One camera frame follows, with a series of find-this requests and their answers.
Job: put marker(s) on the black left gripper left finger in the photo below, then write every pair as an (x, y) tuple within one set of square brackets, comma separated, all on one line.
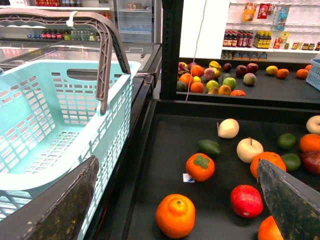
[(59, 212)]

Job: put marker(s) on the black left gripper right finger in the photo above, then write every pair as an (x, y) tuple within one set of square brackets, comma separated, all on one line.
[(294, 205)]

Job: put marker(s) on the light teal shopping basket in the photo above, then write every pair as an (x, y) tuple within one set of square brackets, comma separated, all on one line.
[(50, 123)]

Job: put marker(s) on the grey-brown basket handle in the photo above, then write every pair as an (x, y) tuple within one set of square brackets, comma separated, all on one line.
[(76, 20)]

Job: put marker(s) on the orange fruit bottom edge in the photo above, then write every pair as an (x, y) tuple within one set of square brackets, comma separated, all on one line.
[(268, 230)]

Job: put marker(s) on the green lime lower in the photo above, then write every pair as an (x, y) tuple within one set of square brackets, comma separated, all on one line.
[(291, 161)]

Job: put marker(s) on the green lime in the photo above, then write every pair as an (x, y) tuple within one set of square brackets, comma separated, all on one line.
[(286, 141), (291, 161)]

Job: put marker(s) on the red yellow apple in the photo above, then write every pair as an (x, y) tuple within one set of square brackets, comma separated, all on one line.
[(311, 161)]

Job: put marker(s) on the red apple front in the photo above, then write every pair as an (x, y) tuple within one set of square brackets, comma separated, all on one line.
[(246, 201)]

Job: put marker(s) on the orange with knob top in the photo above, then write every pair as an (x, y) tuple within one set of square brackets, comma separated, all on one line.
[(272, 157)]

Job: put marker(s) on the orange mandarin right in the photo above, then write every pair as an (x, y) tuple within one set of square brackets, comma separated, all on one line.
[(310, 142)]

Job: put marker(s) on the green lime upper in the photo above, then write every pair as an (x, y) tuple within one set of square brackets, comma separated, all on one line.
[(286, 141)]

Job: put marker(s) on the white pear middle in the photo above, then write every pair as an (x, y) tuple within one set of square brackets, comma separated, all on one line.
[(248, 148)]

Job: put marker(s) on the dark green avocado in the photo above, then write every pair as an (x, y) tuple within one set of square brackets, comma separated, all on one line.
[(209, 147)]

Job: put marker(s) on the black front fruit tray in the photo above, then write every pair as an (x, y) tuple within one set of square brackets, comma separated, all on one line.
[(154, 168)]

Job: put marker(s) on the black fruit tray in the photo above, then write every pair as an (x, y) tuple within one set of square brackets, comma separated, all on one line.
[(268, 90), (154, 168)]

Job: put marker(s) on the white pear left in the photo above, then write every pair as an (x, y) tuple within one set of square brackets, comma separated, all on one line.
[(228, 128)]

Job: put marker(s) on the orange persimmon with green calyx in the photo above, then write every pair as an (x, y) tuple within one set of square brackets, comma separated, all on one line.
[(200, 167)]

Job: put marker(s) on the small white blue tag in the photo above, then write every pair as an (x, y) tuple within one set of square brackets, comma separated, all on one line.
[(187, 178)]

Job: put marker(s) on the large orange tangerine front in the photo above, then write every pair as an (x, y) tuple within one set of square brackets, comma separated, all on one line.
[(176, 216)]

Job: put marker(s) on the black rear fruit tray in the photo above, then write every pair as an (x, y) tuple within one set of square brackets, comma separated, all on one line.
[(268, 90)]

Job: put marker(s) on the small blue basket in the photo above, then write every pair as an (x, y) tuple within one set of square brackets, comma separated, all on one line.
[(313, 77)]

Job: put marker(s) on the glass top freezer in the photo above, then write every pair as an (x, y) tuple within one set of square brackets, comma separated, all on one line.
[(14, 52)]

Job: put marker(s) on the black metal shelf post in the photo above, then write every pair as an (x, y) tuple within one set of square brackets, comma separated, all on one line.
[(172, 14)]

